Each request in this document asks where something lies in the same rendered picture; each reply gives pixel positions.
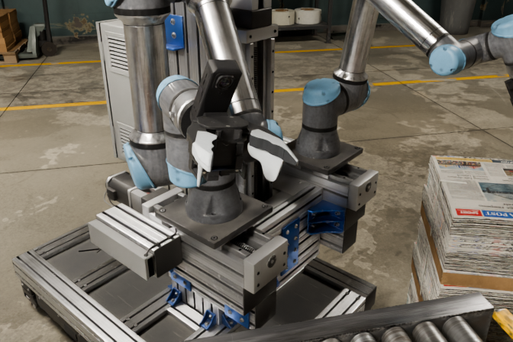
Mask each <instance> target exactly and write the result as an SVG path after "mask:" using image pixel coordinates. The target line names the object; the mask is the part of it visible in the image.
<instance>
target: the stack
mask: <svg viewBox="0 0 513 342"><path fill-rule="evenodd" d="M429 162H430V163H429V164H428V165H429V169H428V171H429V173H428V175H429V177H428V179H427V185H424V188H423V190H424V191H423V192H422V193H423V194H422V201H423V206H424V212H425V214H426V218H427V221H428V223H429V226H430V229H431V234H432V237H433V239H434V245H435V248H436V251H437V255H438V258H439V261H440V265H441V268H442V270H443V273H459V274H467V275H476V276H492V277H501V278H509V279H513V160H504V159H492V158H479V157H466V156H431V157H430V161H429ZM412 256H413V262H414V265H415V272H416V276H417V279H418V283H419V286H420V290H421V291H420V294H421V295H422V299H423V301H427V300H432V299H437V298H446V297H451V296H455V295H464V294H469V293H474V292H480V293H481V294H482V295H483V296H484V297H485V298H486V300H487V301H488V302H489V303H490V304H491V305H492V306H493V307H494V310H498V309H502V308H507V309H508V310H509V311H510V312H511V313H512V314H513V292H509V291H502V290H494V289H480V288H472V287H464V286H449V285H441V284H440V280H439V277H438V274H437V270H436V266H435V263H434V258H433V255H432V252H431V248H430V244H429V241H428V236H427V234H426V230H425V227H424V222H423V220H422V217H421V218H419V224H418V240H417V242H414V247H413V251H412ZM407 295H408V297H407V302H406V304H409V303H414V302H419V300H418V294H417V290H416V286H415V281H414V277H413V273H412V274H411V279H410V283H409V288H408V293H407ZM486 342H513V340H512V339H511V338H510V336H509V335H508V334H507V333H506V332H505V331H504V330H503V329H502V327H501V326H500V325H499V324H498V323H497V322H496V321H495V320H494V318H492V320H491V323H490V326H489V331H488V334H487V338H486Z"/></svg>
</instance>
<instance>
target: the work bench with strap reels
mask: <svg viewBox="0 0 513 342"><path fill-rule="evenodd" d="M318 3H319V0H315V7H314V8H296V9H295V10H292V9H287V8H276V9H272V24H277V25H278V31H293V30H311V29H314V30H313V34H312V35H313V36H318V35H317V32H318V29H327V36H326V42H325V43H326V44H332V43H331V19H332V7H333V0H328V11H327V23H325V22H323V21H321V9H319V8H318Z"/></svg>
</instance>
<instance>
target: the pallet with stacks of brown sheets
mask: <svg viewBox="0 0 513 342"><path fill-rule="evenodd" d="M21 37H22V33H21V30H20V26H19V23H18V19H17V11H16V8H11V9H0V54H2V56H3V57H4V60H3V61H0V64H9V63H18V62H19V59H18V53H19V52H23V51H24V47H25V46H27V43H28V40H27V39H21Z"/></svg>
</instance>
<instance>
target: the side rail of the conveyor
mask: <svg viewBox="0 0 513 342"><path fill-rule="evenodd" d="M493 312H494V307H493V306H492V305H491V304H490V303H489V302H488V301H487V300H486V298H485V297H484V296H483V295H482V294H481V293H480V292H474V293H469V294H464V295H455V296H451V297H446V298H437V299H432V300H427V301H422V302H414V303H409V304H404V305H396V306H391V307H386V308H377V309H372V310H367V311H358V312H354V313H349V314H344V315H335V316H330V317H326V318H317V319H312V320H307V321H299V322H294V323H289V324H281V325H276V326H271V327H262V328H257V329H253V330H248V331H239V332H234V333H229V334H221V335H216V336H211V337H203V338H197V339H192V340H184V341H179V342H322V341H324V340H327V339H329V338H336V339H338V340H340V342H350V341H351V340H352V339H353V337H355V336H356V335H358V334H360V333H365V332H366V333H370V334H371V335H373V336H374V338H375V340H376V342H382V341H381V339H382V336H383V334H384V333H385V332H386V331H387V330H388V329H390V328H392V327H401V328H403V329H404V330H405V332H406V334H407V335H408V336H409V338H410V339H411V341H412V342H415V340H414V339H413V337H412V332H413V330H414V329H415V327H416V326H417V325H419V324H420V323H422V322H425V321H430V322H433V323H434V324H435V325H436V327H437V328H438V330H439V331H440V332H441V333H442V335H443V336H444V337H445V339H446V340H447V342H449V340H448V339H447V337H446V336H445V335H444V333H443V331H442V328H443V326H444V323H445V322H446V321H447V320H448V319H450V318H452V317H455V316H460V317H463V318H464V319H465V320H466V322H467V323H468V324H469V325H470V327H471V328H472V329H473V330H474V331H475V332H476V333H477V334H478V336H479V337H480V338H481V339H482V341H483V342H486V338H487V334H488V331H489V326H490V323H491V320H492V315H493Z"/></svg>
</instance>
